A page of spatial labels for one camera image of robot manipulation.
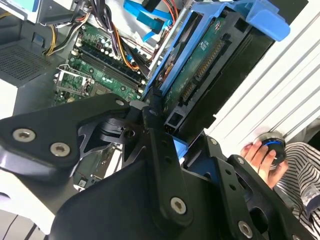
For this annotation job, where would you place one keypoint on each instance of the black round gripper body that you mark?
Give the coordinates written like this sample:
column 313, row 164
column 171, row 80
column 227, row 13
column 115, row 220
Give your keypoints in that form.
column 120, row 212

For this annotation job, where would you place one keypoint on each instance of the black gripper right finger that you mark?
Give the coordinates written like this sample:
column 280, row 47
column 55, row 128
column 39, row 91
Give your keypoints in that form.
column 250, row 200

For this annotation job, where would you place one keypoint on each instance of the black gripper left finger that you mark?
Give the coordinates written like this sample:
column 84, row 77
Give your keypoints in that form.
column 50, row 125

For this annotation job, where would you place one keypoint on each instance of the hard disk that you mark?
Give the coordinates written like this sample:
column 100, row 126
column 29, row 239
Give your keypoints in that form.
column 205, row 62

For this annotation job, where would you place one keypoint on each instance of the person hand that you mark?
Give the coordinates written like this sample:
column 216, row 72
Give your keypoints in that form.
column 265, row 165

